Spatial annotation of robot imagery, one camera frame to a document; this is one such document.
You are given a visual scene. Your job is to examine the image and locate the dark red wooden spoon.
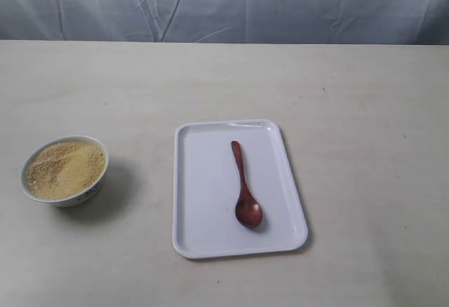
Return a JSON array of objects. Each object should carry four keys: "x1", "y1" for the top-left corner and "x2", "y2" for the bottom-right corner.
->
[{"x1": 231, "y1": 141, "x2": 263, "y2": 228}]

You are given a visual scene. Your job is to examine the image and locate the yellow millet grains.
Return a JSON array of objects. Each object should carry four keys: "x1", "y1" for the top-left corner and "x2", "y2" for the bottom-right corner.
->
[{"x1": 25, "y1": 140, "x2": 106, "y2": 200}]

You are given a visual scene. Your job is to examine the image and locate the white rectangular plastic tray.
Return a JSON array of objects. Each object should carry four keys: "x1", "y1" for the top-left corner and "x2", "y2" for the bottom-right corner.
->
[{"x1": 172, "y1": 119, "x2": 309, "y2": 259}]

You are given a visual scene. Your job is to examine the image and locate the white ceramic bowl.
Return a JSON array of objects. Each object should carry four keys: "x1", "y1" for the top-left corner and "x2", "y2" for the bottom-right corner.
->
[{"x1": 20, "y1": 135, "x2": 109, "y2": 207}]

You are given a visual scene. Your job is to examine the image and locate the grey wrinkled backdrop curtain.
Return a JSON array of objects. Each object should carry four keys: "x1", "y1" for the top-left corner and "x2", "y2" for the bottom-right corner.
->
[{"x1": 1, "y1": 0, "x2": 448, "y2": 45}]

